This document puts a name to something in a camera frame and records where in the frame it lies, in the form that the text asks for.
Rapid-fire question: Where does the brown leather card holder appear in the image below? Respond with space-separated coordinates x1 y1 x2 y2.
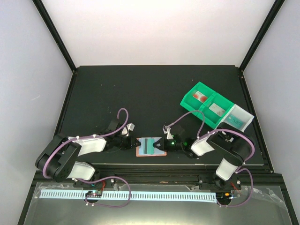
136 137 167 157

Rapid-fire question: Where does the white floral credit card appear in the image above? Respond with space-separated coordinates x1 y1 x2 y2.
209 103 225 117

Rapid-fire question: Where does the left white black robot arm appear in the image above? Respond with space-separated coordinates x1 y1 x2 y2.
35 120 141 187

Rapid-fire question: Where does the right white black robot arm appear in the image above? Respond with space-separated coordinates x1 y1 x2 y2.
153 126 255 189

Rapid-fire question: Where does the red circle card in bin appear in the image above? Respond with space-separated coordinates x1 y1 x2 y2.
192 91 208 103

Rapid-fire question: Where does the green plastic bin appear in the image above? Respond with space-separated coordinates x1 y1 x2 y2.
199 93 234 129
180 82 216 111

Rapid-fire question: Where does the left small circuit board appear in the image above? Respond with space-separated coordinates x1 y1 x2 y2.
85 190 102 198

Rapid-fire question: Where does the small circuit board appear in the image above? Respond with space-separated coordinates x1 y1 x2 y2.
216 192 233 200
85 190 102 198

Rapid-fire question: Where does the clear plastic bin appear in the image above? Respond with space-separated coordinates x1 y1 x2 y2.
217 104 254 132

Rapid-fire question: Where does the right small circuit board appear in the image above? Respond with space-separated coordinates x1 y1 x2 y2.
216 192 233 200

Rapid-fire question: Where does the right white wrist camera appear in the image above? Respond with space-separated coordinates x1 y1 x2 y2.
163 126 173 140

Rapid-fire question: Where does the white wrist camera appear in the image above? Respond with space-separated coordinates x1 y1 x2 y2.
121 123 135 136
163 126 173 140

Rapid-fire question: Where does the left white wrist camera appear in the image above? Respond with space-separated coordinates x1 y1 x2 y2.
121 123 135 136

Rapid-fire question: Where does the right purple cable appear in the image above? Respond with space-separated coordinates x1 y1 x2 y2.
164 110 256 165

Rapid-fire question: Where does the purple cable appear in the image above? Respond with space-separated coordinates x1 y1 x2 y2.
42 108 129 179
164 110 256 165

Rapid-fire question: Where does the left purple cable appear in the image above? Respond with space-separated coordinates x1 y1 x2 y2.
42 108 129 179

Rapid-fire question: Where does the light blue slotted cable duct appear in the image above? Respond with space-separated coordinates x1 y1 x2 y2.
39 189 217 203

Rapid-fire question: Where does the left black frame post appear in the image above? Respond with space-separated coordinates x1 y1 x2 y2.
32 0 77 73

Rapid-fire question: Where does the black frame post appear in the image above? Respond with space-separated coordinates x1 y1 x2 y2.
239 0 285 72
32 0 77 73

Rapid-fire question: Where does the right black frame post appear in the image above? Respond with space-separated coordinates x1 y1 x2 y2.
239 0 285 72

